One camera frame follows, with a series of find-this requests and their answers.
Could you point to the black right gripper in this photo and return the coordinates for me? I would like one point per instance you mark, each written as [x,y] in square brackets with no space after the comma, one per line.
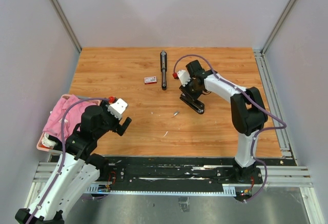
[196,96]

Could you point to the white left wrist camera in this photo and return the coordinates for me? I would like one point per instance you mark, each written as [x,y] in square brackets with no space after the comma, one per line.
[118,108]

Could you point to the pink cloth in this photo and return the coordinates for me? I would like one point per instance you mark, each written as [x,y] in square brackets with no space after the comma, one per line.
[73,117]

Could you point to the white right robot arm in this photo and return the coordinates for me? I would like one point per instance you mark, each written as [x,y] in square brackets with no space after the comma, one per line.
[248,112]

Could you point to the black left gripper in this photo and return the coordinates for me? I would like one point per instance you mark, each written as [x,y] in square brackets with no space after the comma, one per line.
[118,127]

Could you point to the pink plastic basket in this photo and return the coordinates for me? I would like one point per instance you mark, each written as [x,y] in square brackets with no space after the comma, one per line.
[50,143]

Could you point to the black stapler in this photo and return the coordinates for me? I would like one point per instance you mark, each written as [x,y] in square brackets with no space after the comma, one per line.
[196,105]
[163,62]

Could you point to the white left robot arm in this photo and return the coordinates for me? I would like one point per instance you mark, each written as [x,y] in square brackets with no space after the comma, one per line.
[78,166]

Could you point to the red white staple box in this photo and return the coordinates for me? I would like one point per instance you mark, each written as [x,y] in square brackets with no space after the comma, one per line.
[150,80]

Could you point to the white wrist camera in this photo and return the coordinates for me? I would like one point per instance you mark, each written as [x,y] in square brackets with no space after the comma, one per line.
[118,108]
[184,77]

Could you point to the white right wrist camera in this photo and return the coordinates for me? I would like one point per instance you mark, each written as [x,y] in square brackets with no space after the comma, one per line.
[184,77]

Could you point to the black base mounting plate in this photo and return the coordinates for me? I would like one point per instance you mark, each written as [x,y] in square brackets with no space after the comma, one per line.
[175,174]

